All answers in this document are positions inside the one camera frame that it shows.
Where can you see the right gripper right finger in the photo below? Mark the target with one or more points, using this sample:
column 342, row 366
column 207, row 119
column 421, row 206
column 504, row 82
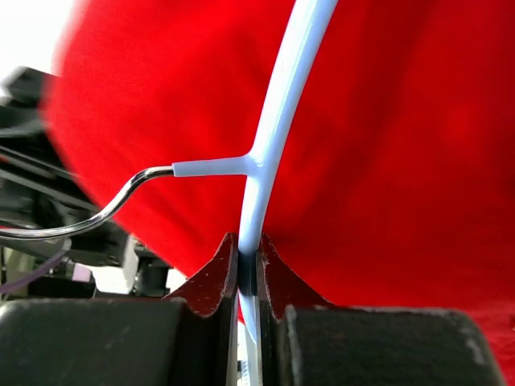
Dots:
column 306, row 340

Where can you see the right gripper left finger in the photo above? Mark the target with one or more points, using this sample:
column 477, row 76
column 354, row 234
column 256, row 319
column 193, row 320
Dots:
column 186, row 338

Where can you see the red trousers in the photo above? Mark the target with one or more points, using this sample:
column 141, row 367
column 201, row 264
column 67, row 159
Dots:
column 396, row 185

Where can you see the light blue plastic hanger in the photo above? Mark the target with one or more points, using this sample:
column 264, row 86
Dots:
column 304, row 33

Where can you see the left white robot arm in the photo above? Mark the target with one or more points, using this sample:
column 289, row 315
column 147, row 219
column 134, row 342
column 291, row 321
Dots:
column 37, row 191

